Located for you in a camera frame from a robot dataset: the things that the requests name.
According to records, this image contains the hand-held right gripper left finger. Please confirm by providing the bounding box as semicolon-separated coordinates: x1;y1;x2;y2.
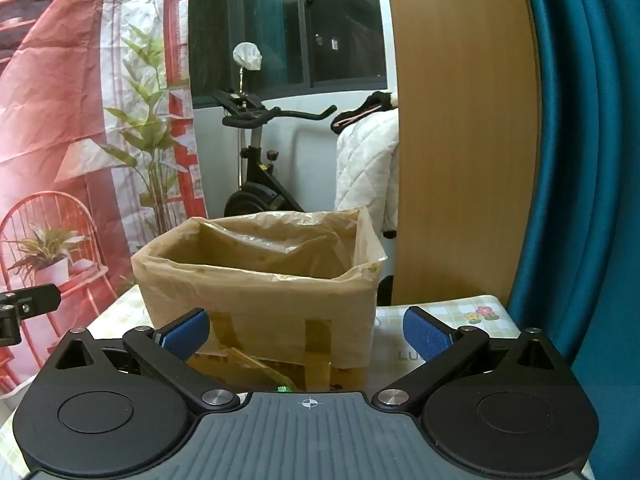
50;307;241;415

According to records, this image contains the teal curtain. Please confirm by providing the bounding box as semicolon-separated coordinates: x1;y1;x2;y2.
507;0;640;480

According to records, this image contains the white quilted blanket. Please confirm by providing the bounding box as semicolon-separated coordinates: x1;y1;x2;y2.
334;107;401;238

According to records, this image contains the wooden panel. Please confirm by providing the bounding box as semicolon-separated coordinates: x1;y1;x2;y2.
382;0;543;307

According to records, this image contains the red printed backdrop cloth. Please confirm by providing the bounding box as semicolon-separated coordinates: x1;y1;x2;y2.
0;0;208;401

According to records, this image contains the brown cardboard box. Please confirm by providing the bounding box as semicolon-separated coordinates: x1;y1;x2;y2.
131;207;388;393

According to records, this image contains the dark clothing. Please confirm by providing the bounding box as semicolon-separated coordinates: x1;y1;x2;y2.
330;91;399;136

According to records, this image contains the translucent plastic bag liner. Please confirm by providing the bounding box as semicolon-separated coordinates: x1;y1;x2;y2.
131;207;388;371

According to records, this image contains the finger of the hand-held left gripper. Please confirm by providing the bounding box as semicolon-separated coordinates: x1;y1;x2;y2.
0;284;62;347

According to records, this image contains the white cloth cover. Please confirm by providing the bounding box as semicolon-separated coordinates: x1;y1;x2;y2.
232;42;263;72

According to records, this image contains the yellow translucent plastic strip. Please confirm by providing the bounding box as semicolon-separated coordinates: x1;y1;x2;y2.
215;345;306;392

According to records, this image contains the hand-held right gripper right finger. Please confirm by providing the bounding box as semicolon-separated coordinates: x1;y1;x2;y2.
372;305;573;413

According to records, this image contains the black exercise bike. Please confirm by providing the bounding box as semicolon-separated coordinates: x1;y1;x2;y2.
209;72;338;221

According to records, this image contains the green checked tablecloth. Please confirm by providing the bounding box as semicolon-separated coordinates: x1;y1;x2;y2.
0;282;596;480

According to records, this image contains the dark window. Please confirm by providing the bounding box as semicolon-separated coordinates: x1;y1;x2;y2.
187;0;388;98

